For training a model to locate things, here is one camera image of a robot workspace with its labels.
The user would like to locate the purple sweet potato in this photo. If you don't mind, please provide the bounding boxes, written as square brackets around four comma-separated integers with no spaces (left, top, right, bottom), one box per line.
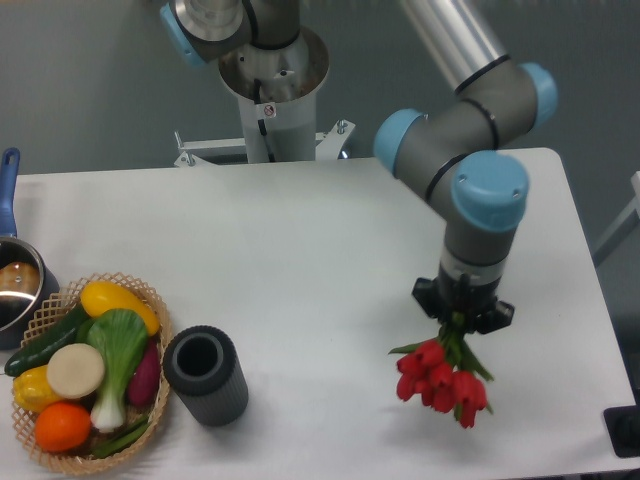
[126,340,161,407]

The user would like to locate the orange fruit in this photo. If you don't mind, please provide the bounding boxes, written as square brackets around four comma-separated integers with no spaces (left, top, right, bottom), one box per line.
[34,402,91,453]

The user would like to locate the red tulip bouquet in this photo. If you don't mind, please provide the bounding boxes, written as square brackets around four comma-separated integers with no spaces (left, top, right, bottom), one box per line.
[389,312,494,429]

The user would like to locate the woven wicker basket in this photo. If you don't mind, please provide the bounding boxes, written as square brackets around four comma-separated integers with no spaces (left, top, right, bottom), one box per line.
[12,272,173,476]

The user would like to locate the blue handled saucepan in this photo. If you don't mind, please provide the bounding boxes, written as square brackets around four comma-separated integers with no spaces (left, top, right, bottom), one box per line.
[1,147,59,351]

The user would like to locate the beige round disc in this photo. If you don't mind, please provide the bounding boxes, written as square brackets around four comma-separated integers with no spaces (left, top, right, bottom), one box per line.
[46,343,105,400]

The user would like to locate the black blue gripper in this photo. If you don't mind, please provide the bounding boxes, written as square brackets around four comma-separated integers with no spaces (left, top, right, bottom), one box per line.
[412,275,515,334]

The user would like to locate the green bok choy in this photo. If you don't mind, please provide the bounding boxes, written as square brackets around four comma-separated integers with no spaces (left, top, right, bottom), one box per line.
[87,309,148,433]

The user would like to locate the black box at edge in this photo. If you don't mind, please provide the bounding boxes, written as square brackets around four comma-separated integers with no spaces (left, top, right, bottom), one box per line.
[603,405,639,458]

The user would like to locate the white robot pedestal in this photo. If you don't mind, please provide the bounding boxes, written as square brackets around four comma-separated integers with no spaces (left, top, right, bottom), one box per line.
[174,27,356,167]

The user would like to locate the dark green cucumber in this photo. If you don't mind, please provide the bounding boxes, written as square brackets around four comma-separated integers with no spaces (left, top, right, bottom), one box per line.
[4,304,90,377]

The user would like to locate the yellow bell pepper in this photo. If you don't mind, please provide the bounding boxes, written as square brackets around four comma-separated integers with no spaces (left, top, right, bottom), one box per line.
[13,365,64,413]

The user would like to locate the green bean pods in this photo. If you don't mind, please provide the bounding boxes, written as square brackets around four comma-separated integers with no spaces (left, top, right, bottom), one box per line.
[91,416,149,459]

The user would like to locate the white frame at right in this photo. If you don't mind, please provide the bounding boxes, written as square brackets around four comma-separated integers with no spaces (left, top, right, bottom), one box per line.
[592,171,639,268]

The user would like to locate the dark grey ribbed vase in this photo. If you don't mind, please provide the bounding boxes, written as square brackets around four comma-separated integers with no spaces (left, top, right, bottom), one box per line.
[162,325,249,427]

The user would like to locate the black pedestal cable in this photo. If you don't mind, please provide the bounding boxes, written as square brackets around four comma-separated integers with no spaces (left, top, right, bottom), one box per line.
[252,78,276,163]

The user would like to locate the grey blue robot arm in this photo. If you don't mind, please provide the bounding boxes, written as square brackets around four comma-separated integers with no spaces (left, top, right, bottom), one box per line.
[160,1,558,334]

